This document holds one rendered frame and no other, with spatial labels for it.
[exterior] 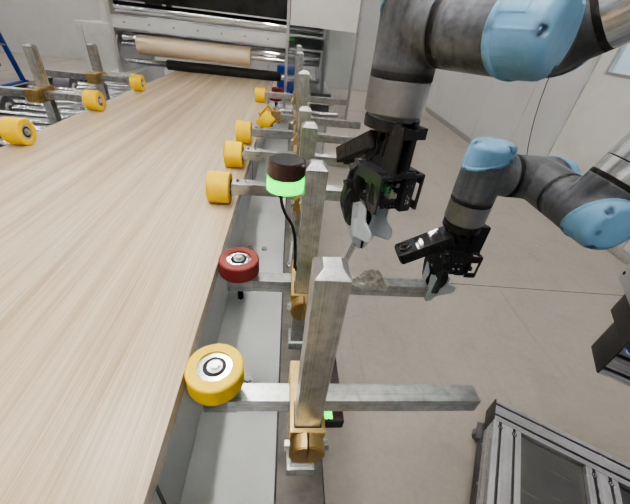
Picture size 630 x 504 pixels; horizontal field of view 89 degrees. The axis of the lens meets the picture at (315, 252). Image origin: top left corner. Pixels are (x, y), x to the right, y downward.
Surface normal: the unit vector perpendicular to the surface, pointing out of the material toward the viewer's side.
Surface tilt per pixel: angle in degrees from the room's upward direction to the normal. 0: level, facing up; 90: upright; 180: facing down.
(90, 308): 0
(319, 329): 90
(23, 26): 90
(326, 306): 90
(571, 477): 0
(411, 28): 100
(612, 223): 90
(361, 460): 0
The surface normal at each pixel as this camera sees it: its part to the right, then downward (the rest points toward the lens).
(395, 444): 0.10, -0.81
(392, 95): -0.34, 0.50
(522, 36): -0.76, 0.44
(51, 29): 0.01, 0.58
